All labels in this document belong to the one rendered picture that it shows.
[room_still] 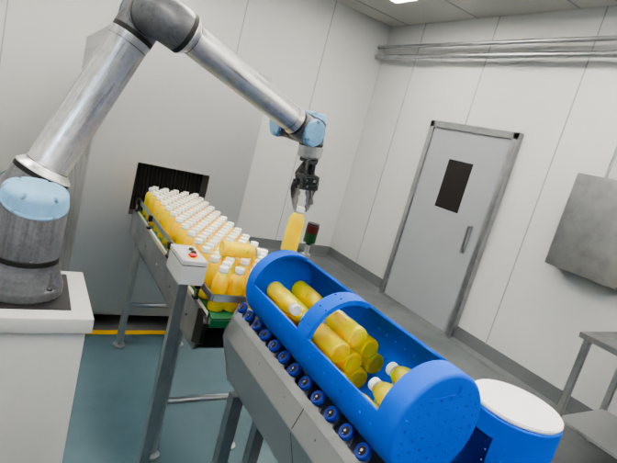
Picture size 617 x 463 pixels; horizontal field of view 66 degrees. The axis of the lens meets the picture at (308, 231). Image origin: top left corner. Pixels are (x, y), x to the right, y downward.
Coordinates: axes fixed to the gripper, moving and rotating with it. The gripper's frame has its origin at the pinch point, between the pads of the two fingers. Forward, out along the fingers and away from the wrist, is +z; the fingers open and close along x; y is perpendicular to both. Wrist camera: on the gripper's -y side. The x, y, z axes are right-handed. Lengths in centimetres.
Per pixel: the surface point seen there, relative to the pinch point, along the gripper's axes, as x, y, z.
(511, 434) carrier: 46, 83, 42
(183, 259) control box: -43.0, -0.4, 23.6
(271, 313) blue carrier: -16.0, 35.3, 28.2
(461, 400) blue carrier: 16, 94, 22
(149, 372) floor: -51, -100, 137
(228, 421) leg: -22, 17, 84
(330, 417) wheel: -7, 74, 40
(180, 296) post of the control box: -42, -8, 42
